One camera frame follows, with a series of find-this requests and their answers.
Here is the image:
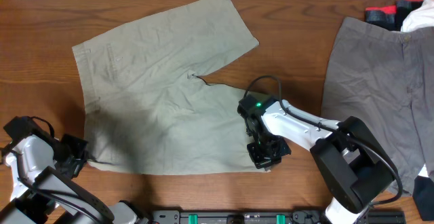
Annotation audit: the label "white garment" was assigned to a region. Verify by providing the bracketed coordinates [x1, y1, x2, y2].
[400, 0, 434, 33]

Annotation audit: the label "light khaki green shorts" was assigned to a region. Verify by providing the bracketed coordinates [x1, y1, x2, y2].
[73, 0, 258, 175]

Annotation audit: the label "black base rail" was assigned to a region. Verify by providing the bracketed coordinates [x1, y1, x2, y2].
[149, 210, 406, 224]

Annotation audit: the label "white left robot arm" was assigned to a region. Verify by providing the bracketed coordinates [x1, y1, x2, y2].
[1, 116, 151, 223]

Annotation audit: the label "dark grey shorts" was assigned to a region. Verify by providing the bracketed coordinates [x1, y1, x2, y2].
[321, 17, 433, 195]

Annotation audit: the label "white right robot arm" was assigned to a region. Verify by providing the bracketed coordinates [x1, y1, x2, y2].
[237, 94, 400, 223]

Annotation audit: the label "black and red garment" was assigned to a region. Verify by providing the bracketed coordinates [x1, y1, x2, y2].
[365, 0, 423, 31]

